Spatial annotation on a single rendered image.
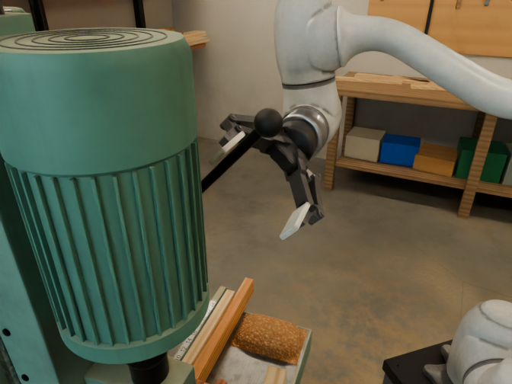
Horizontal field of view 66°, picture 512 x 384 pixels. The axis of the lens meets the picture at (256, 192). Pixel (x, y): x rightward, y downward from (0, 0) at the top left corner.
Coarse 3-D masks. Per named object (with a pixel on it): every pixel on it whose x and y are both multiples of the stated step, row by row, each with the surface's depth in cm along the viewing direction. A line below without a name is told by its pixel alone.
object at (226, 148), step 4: (236, 136) 53; (240, 136) 54; (232, 140) 52; (236, 140) 53; (228, 144) 51; (232, 144) 52; (224, 148) 50; (228, 148) 51; (220, 152) 50; (224, 152) 50; (216, 156) 50; (220, 156) 50; (212, 160) 51; (216, 160) 51; (212, 164) 51
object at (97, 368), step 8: (168, 360) 57; (176, 360) 57; (96, 368) 56; (104, 368) 56; (112, 368) 56; (120, 368) 56; (128, 368) 56; (176, 368) 56; (184, 368) 56; (192, 368) 56; (88, 376) 54; (96, 376) 54; (104, 376) 54; (112, 376) 54; (120, 376) 54; (128, 376) 54; (168, 376) 54; (176, 376) 54; (184, 376) 54; (192, 376) 56
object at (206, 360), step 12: (240, 288) 89; (252, 288) 92; (240, 300) 85; (228, 312) 82; (240, 312) 86; (228, 324) 80; (216, 336) 77; (228, 336) 81; (204, 348) 74; (216, 348) 76; (204, 360) 72; (204, 372) 71
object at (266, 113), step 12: (264, 108) 47; (264, 120) 45; (276, 120) 46; (252, 132) 48; (264, 132) 46; (276, 132) 46; (240, 144) 49; (252, 144) 49; (228, 156) 51; (240, 156) 50; (216, 168) 52; (228, 168) 52; (204, 180) 54
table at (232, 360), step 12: (228, 348) 79; (240, 348) 79; (216, 360) 77; (228, 360) 77; (240, 360) 77; (252, 360) 77; (264, 360) 77; (276, 360) 77; (300, 360) 77; (216, 372) 74; (228, 372) 74; (240, 372) 74; (252, 372) 74; (264, 372) 74; (288, 372) 74; (300, 372) 77
